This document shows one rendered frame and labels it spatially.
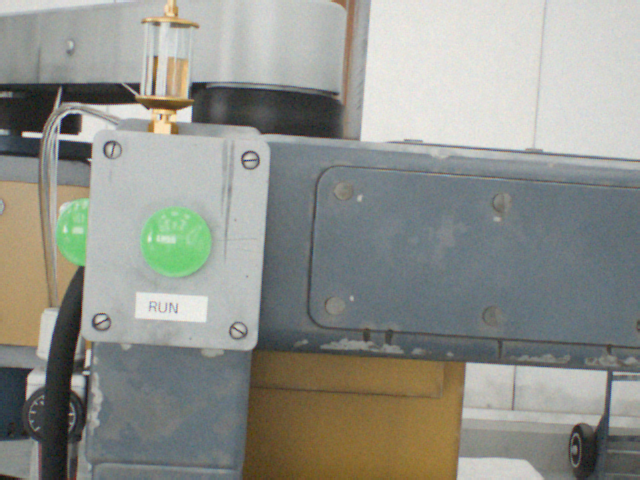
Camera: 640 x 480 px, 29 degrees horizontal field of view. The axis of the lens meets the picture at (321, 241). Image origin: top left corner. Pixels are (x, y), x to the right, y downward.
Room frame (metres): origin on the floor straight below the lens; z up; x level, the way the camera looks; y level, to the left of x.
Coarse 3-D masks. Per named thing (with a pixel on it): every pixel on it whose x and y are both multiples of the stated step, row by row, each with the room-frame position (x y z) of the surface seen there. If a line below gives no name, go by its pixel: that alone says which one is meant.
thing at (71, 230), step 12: (72, 204) 0.53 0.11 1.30; (84, 204) 0.53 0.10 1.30; (60, 216) 0.53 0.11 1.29; (72, 216) 0.53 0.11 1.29; (84, 216) 0.53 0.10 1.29; (60, 228) 0.53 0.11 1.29; (72, 228) 0.53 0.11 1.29; (84, 228) 0.53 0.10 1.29; (60, 240) 0.53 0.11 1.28; (72, 240) 0.53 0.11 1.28; (84, 240) 0.53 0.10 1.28; (72, 252) 0.53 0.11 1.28; (84, 252) 0.53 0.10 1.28; (84, 264) 0.53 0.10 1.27
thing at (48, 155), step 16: (64, 96) 0.84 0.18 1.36; (64, 112) 0.67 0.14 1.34; (80, 112) 0.67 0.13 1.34; (96, 112) 0.66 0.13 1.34; (48, 128) 0.69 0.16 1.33; (48, 144) 0.70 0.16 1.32; (48, 160) 0.71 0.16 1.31; (48, 176) 0.72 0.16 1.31; (48, 192) 0.73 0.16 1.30; (48, 208) 0.74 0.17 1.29; (48, 224) 0.75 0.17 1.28; (48, 240) 0.76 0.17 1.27; (48, 256) 0.77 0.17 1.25; (48, 272) 0.78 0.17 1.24; (48, 288) 0.79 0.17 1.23
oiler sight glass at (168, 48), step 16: (144, 32) 0.60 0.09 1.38; (160, 32) 0.59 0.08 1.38; (176, 32) 0.59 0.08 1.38; (192, 32) 0.60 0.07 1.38; (144, 48) 0.60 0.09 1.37; (160, 48) 0.59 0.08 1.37; (176, 48) 0.59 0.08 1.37; (192, 48) 0.60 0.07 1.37; (144, 64) 0.60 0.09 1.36; (160, 64) 0.59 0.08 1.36; (176, 64) 0.59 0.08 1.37; (192, 64) 0.60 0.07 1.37; (144, 80) 0.60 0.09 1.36; (160, 80) 0.59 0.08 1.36; (176, 80) 0.59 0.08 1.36; (176, 96) 0.59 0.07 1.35
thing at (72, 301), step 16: (80, 272) 0.58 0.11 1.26; (80, 288) 0.58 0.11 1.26; (64, 304) 0.58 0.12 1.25; (80, 304) 0.58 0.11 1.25; (64, 320) 0.58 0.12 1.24; (80, 320) 0.58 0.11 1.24; (64, 336) 0.58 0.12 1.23; (64, 352) 0.58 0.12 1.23; (48, 368) 0.58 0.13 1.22; (64, 368) 0.58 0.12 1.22; (48, 384) 0.58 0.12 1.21; (64, 384) 0.58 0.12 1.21; (48, 400) 0.58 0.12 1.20; (64, 400) 0.58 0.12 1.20; (48, 416) 0.58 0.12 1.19; (64, 416) 0.58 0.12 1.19; (48, 432) 0.58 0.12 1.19; (64, 432) 0.59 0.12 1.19; (48, 448) 0.59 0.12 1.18; (64, 448) 0.59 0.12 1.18; (48, 464) 0.59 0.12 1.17; (64, 464) 0.59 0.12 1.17
